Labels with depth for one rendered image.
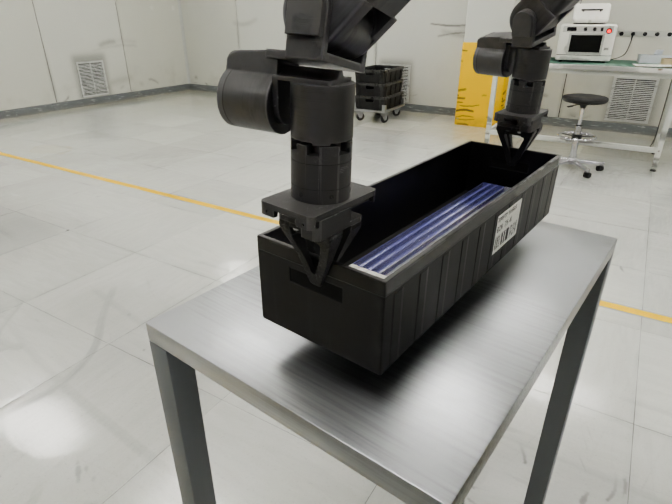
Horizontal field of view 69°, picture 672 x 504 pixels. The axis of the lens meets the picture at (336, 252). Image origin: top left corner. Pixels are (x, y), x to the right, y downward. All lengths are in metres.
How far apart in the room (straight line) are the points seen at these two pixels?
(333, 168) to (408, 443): 0.27
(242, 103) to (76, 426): 1.50
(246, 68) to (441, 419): 0.39
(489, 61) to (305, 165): 0.58
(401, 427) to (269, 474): 1.03
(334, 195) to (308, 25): 0.14
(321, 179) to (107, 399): 1.55
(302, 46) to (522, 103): 0.58
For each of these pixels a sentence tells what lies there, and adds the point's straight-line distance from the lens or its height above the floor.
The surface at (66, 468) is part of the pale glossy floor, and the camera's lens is 1.72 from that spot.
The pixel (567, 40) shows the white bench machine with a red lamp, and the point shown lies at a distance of 4.97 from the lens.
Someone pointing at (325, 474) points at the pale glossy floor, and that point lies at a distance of 1.52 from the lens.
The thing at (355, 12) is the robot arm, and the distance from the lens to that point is 0.41.
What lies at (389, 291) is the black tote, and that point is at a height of 0.94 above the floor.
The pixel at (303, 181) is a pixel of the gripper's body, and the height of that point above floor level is 1.04.
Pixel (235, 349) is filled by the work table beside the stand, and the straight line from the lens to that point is 0.63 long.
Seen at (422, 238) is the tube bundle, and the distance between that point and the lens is 0.71.
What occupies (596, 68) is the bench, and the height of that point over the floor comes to 0.78.
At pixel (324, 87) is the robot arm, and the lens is 0.42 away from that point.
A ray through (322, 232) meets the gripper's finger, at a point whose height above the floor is 1.00.
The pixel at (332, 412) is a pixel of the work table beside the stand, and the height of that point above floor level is 0.80.
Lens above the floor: 1.17
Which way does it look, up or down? 26 degrees down
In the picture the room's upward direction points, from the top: straight up
